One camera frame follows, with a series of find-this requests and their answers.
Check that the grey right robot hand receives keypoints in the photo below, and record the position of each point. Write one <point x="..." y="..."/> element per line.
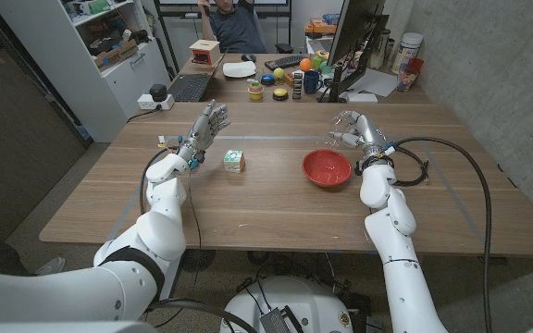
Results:
<point x="370" y="134"/>

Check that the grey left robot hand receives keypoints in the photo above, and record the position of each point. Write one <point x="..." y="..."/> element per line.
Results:
<point x="204" y="131"/>

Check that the clear plastic bottle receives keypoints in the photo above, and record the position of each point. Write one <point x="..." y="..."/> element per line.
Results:
<point x="340" y="122"/>

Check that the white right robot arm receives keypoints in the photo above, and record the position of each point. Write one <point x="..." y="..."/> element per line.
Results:
<point x="405" y="277"/>

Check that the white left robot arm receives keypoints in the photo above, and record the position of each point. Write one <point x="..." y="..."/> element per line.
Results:
<point x="160" y="231"/>

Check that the flat white box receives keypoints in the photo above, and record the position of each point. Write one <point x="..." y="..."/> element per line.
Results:
<point x="361" y="97"/>

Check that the small green white box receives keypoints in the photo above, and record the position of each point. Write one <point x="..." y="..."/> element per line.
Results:
<point x="234" y="162"/>

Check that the red bowl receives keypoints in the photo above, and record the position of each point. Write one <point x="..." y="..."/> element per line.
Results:
<point x="326" y="168"/>

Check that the wooden box with orange front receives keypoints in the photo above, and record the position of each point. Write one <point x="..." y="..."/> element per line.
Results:
<point x="205" y="53"/>

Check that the cardboard box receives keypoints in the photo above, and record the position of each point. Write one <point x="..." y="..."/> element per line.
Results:
<point x="116" y="55"/>

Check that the wooden office desk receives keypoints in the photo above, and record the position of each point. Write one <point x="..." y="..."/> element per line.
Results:
<point x="229" y="92"/>

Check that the black laptop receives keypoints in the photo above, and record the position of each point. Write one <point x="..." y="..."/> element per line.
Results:
<point x="190" y="87"/>

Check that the white paper sheets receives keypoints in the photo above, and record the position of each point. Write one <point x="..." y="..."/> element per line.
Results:
<point x="377" y="83"/>

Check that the black round adapter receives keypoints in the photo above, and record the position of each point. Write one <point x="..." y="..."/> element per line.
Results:
<point x="158" y="91"/>

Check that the clear glass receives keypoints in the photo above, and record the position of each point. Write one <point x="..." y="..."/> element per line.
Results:
<point x="405" y="82"/>

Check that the white power strip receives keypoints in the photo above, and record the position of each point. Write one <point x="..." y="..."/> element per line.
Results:
<point x="146" y="102"/>

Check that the yellow stacking cup toy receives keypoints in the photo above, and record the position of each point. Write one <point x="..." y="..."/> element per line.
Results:
<point x="256" y="92"/>

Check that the white plate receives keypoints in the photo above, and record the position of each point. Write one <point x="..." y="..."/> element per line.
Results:
<point x="239" y="69"/>

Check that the dark blue mug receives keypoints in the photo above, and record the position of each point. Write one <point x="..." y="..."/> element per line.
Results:
<point x="312" y="82"/>

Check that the blue round button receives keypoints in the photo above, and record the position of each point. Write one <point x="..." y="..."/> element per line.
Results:
<point x="268" y="79"/>

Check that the red cup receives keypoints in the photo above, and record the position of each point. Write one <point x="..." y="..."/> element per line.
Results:
<point x="417" y="65"/>

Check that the yellow black round button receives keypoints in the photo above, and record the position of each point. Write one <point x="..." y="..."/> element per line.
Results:
<point x="280" y="94"/>

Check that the black computer mouse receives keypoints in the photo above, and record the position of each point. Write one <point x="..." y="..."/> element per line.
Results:
<point x="248" y="57"/>

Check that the black block stack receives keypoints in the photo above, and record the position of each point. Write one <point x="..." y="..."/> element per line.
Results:
<point x="297" y="85"/>

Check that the white canister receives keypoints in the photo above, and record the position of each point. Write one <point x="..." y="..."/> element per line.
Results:
<point x="405" y="53"/>

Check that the green yellow toy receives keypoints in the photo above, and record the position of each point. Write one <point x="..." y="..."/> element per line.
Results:
<point x="317" y="61"/>

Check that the white shelf cabinet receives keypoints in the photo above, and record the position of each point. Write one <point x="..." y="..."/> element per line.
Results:
<point x="123" y="83"/>

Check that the yellow ball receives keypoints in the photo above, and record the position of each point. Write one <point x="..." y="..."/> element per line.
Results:
<point x="278" y="73"/>

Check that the orange ball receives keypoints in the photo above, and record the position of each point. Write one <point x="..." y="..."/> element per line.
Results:
<point x="305" y="64"/>

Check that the small brown wooden block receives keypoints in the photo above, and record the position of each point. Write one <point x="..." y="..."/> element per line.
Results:
<point x="288" y="79"/>

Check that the seated person in grey shirt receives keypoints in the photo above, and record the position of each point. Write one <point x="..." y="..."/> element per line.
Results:
<point x="236" y="30"/>

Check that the black keyboard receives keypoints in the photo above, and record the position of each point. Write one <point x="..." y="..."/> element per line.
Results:
<point x="285" y="61"/>

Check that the black computer monitor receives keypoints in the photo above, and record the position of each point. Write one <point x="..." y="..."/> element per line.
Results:
<point x="354" y="28"/>

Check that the black office chair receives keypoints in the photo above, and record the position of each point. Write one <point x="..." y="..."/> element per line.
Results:
<point x="285" y="48"/>

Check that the black round floor fan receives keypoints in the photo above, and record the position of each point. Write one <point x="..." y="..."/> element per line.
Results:
<point x="199" y="260"/>

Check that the whiteboard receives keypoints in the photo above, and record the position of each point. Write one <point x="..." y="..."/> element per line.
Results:
<point x="178" y="1"/>

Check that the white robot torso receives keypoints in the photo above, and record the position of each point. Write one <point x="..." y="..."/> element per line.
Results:
<point x="303" y="305"/>

